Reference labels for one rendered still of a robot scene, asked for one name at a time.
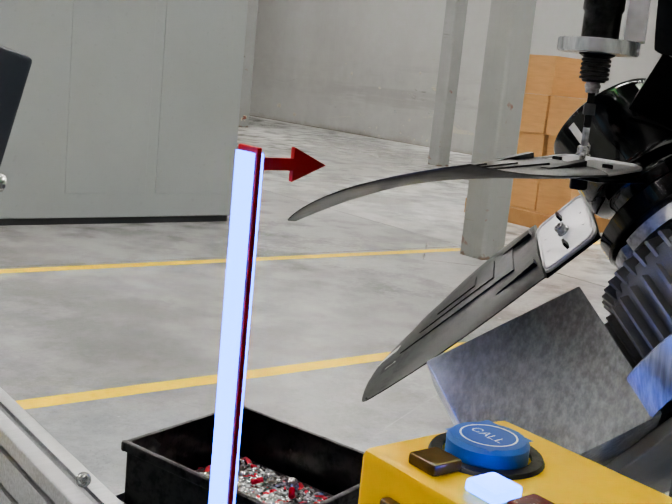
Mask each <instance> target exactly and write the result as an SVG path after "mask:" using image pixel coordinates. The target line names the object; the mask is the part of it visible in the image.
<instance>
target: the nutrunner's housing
mask: <svg viewBox="0 0 672 504"><path fill-rule="evenodd" d="M625 5H626V0H584V4H583V10H584V17H583V24H582V31H581V36H587V37H601V38H611V39H619V33H620V27H621V20H622V14H623V13H624V12H625ZM579 54H580V55H582V56H583V58H581V60H582V61H583V62H581V65H582V67H580V69H581V70H582V71H580V72H579V74H581V75H579V78H580V79H582V81H584V82H597V83H605V82H606V81H609V78H607V77H608V76H609V75H610V74H609V73H608V72H610V69H609V68H610V67H611V65H610V64H609V63H611V62H612V61H611V60H610V59H611V58H614V57H615V56H616V55H611V54H602V53H591V52H579Z"/></svg>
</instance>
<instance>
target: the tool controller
mask: <svg viewBox="0 0 672 504"><path fill-rule="evenodd" d="M31 65H32V59H31V58H30V57H29V56H26V55H24V54H21V53H18V52H16V51H13V50H10V49H7V48H5V47H2V46H0V166H1V163H2V160H3V156H4V153H5V150H6V147H7V143H8V140H9V137H10V133H11V130H12V127H13V124H14V120H15V117H16V114H17V111H18V107H19V104H20V101H21V97H22V94H23V91H24V88H25V84H26V81H27V78H28V74H29V71H30V68H31ZM6 182H7V178H6V176H5V175H3V174H0V192H2V191H3V190H4V188H5V186H6Z"/></svg>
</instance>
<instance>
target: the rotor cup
mask: <svg viewBox="0 0 672 504"><path fill-rule="evenodd" d="M645 80H646V78H637V79H631V80H628V81H624V82H621V83H618V84H616V85H613V86H611V87H609V88H607V89H605V90H603V91H601V92H600V93H598V94H596V95H595V98H594V104H595V105H596V109H595V115H592V119H591V126H590V134H589V140H588V143H589V144H590V155H591V156H590V157H595V158H601V159H607V160H614V161H620V162H626V163H633V164H637V165H639V166H641V167H642V171H640V172H634V173H628V174H622V175H624V176H630V177H636V178H642V179H645V182H644V183H596V182H591V181H588V187H587V190H578V192H579V193H580V195H581V196H582V198H583V199H584V201H585V202H586V204H587V205H588V206H589V208H590V209H591V211H592V212H593V213H594V214H595V215H597V216H599V217H601V218H604V219H611V220H610V221H609V223H608V224H607V226H606V228H605V230H604V232H603V234H602V236H601V240H600V247H601V249H602V251H603V252H604V254H605V255H606V257H607V258H608V260H609V261H610V263H611V264H612V265H614V266H616V258H617V255H618V253H619V251H620V249H621V248H622V247H624V246H625V245H627V244H628V243H627V242H626V240H627V239H628V238H629V237H630V236H631V235H632V234H633V232H634V231H635V230H636V229H637V228H638V227H640V226H641V225H642V224H643V223H644V222H645V221H646V220H647V219H649V218H650V217H651V216H652V215H654V214H655V213H656V212H658V211H659V210H660V209H662V208H663V207H665V206H666V205H668V204H669V203H671V202H672V129H670V128H668V127H666V126H663V125H661V124H659V123H657V122H655V121H653V120H651V119H649V118H647V117H645V116H643V115H640V114H638V113H636V112H634V111H632V110H630V109H629V106H630V105H631V103H632V102H633V100H634V98H635V96H636V94H637V93H638V91H639V89H638V88H637V87H636V85H635V84H638V83H642V84H643V83H644V82H645ZM585 103H587V101H586V102H585ZM585 103H584V104H585ZM584 104H583V105H582V106H580V107H579V108H578V109H577V110H576V111H575V112H574V113H573V114H572V115H571V116H570V117H569V119H568V120H567V121H566V122H565V124H564V125H563V126H562V128H561V129H560V131H559V133H558V135H557V137H556V139H555V142H554V154H555V155H556V154H575V153H577V146H578V145H581V144H580V143H579V141H578V140H577V139H576V137H575V136H574V134H573V133H572V132H571V130H570V129H569V127H570V126H571V125H572V123H575V125H576V126H577V128H578V129H579V130H580V132H581V133H582V132H583V125H584V118H585V115H584V114H582V113H583V106H584ZM616 267H617V266H616Z"/></svg>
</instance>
